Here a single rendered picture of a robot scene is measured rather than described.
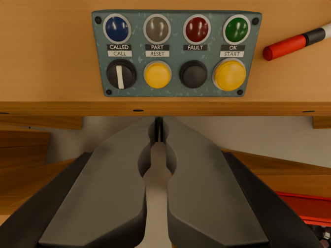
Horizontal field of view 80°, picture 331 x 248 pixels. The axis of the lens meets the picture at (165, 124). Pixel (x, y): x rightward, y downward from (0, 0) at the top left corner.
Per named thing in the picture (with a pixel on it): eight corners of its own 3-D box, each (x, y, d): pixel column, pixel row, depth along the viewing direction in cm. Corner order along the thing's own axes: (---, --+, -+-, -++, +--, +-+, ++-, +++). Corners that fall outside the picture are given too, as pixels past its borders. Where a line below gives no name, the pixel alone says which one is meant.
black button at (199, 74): (204, 85, 20) (206, 90, 19) (180, 85, 20) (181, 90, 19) (206, 61, 19) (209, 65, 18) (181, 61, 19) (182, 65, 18)
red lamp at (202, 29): (207, 44, 18) (211, 36, 17) (183, 43, 18) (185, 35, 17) (207, 24, 18) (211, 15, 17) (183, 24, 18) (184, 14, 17)
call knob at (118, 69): (136, 86, 20) (134, 91, 19) (110, 86, 20) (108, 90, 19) (134, 60, 19) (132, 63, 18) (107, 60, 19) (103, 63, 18)
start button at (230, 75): (240, 88, 21) (244, 92, 20) (212, 88, 20) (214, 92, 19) (246, 59, 19) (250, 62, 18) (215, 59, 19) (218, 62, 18)
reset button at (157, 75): (169, 85, 20) (170, 90, 19) (146, 85, 20) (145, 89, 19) (170, 61, 19) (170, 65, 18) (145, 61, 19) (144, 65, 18)
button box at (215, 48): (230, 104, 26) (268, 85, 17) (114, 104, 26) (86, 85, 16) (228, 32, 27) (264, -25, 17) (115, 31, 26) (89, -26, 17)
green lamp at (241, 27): (245, 44, 18) (252, 36, 17) (221, 44, 18) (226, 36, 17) (244, 24, 18) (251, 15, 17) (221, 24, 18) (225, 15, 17)
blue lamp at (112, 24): (131, 43, 18) (128, 35, 17) (106, 43, 18) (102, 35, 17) (131, 23, 18) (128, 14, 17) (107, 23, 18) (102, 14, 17)
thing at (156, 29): (169, 43, 18) (170, 35, 17) (145, 43, 18) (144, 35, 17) (169, 23, 18) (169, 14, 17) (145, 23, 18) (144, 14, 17)
